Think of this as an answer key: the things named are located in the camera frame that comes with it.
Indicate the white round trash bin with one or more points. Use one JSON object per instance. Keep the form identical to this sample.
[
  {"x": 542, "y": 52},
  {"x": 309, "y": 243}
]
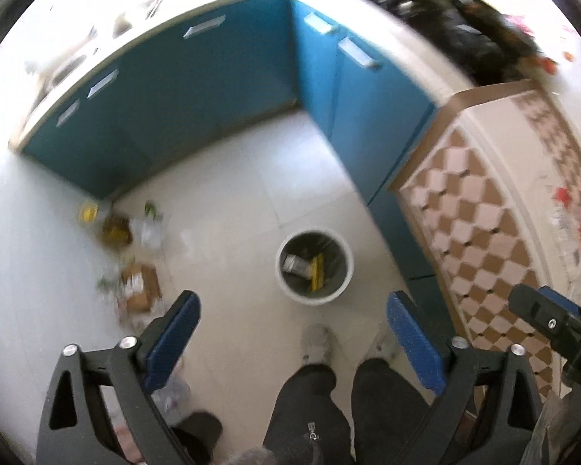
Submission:
[{"x": 290, "y": 295}]

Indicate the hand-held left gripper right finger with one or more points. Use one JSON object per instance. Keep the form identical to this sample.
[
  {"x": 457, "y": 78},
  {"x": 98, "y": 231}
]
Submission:
[{"x": 414, "y": 344}]

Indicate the grey packet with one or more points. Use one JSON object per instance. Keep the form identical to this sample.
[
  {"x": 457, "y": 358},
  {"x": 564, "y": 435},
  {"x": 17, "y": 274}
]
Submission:
[{"x": 295, "y": 265}]

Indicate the clear bag with green stalks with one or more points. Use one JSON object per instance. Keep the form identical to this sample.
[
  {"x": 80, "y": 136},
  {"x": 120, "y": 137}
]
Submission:
[{"x": 150, "y": 227}]

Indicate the yellow wrapper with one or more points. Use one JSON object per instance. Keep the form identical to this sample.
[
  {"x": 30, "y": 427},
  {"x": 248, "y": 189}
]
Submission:
[{"x": 318, "y": 271}]

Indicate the black round object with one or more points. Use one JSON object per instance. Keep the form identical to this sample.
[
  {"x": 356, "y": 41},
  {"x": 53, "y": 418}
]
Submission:
[{"x": 198, "y": 428}]

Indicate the blue cabinet with sink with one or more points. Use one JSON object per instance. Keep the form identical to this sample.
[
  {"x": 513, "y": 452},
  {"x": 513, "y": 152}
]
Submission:
[{"x": 174, "y": 97}]

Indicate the clear crumpled plastic bag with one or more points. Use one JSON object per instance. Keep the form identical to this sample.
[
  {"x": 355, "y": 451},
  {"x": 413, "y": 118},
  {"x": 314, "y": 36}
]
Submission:
[{"x": 174, "y": 395}]

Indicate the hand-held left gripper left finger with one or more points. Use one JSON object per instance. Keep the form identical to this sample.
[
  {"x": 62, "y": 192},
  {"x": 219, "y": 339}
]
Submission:
[{"x": 174, "y": 344}]

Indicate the brown cardboard box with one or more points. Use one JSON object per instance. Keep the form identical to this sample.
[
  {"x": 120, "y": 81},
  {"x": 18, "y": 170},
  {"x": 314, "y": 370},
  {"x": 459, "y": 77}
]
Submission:
[{"x": 140, "y": 286}]

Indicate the grey left slipper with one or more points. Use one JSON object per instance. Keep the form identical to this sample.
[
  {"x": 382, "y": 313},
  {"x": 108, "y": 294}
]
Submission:
[{"x": 317, "y": 341}]

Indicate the black bundle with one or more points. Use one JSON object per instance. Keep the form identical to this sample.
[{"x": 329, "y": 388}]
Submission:
[{"x": 440, "y": 19}]

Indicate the grey slipper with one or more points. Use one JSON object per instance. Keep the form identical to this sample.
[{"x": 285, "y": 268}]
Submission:
[
  {"x": 317, "y": 341},
  {"x": 385, "y": 344}
]

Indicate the blue cabinet beside table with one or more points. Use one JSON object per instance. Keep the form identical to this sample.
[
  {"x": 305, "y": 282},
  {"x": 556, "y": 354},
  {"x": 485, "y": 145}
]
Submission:
[{"x": 358, "y": 121}]

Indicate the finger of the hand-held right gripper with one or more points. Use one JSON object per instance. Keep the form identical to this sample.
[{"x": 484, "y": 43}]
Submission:
[
  {"x": 561, "y": 299},
  {"x": 537, "y": 310}
]

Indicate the table with checkered cloth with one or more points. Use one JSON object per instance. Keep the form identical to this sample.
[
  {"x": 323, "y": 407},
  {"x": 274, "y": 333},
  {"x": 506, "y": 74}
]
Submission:
[{"x": 469, "y": 213}]

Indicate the person's right leg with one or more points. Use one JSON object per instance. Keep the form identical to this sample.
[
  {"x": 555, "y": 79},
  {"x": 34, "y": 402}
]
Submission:
[{"x": 387, "y": 397}]

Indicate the grey right slipper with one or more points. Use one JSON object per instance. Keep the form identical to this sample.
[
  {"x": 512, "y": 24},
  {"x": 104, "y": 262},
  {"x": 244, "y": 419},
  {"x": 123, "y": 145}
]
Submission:
[{"x": 385, "y": 344}]

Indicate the blue kitchen cabinets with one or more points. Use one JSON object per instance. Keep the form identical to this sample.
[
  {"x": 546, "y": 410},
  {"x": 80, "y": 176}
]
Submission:
[{"x": 368, "y": 14}]

